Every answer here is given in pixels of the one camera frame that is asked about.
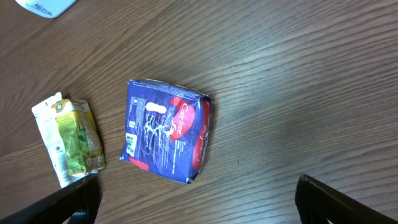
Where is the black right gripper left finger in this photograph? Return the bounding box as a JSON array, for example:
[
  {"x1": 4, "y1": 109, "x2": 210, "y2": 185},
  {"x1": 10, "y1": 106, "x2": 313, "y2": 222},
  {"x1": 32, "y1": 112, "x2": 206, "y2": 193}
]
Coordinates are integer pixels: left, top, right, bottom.
[{"x1": 1, "y1": 174, "x2": 102, "y2": 224}]

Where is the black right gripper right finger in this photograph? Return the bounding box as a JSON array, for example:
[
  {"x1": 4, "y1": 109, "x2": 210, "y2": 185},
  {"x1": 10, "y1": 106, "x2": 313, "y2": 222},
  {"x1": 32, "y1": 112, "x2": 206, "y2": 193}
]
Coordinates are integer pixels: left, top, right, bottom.
[{"x1": 295, "y1": 174, "x2": 397, "y2": 224}]

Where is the white tube gold cap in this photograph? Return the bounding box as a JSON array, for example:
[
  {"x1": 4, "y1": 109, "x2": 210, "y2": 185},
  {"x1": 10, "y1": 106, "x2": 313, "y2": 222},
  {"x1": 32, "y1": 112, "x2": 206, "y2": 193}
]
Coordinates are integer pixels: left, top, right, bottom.
[{"x1": 32, "y1": 92, "x2": 88, "y2": 188}]

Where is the purple Carefree pad pack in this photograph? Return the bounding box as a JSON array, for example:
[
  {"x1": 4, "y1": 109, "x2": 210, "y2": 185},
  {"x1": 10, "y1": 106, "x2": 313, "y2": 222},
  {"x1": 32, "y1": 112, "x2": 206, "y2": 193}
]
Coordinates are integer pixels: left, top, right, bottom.
[{"x1": 120, "y1": 80, "x2": 213, "y2": 184}]

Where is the green yellow snack pouch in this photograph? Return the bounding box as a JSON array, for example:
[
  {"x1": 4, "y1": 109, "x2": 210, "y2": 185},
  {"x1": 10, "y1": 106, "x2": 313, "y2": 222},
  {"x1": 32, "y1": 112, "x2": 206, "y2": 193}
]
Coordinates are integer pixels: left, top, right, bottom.
[{"x1": 52, "y1": 99, "x2": 106, "y2": 177}]

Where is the white barcode scanner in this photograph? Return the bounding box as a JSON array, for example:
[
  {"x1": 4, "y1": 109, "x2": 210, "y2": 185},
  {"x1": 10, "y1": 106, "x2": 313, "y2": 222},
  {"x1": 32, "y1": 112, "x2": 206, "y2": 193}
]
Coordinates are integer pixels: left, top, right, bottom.
[{"x1": 16, "y1": 0, "x2": 76, "y2": 19}]

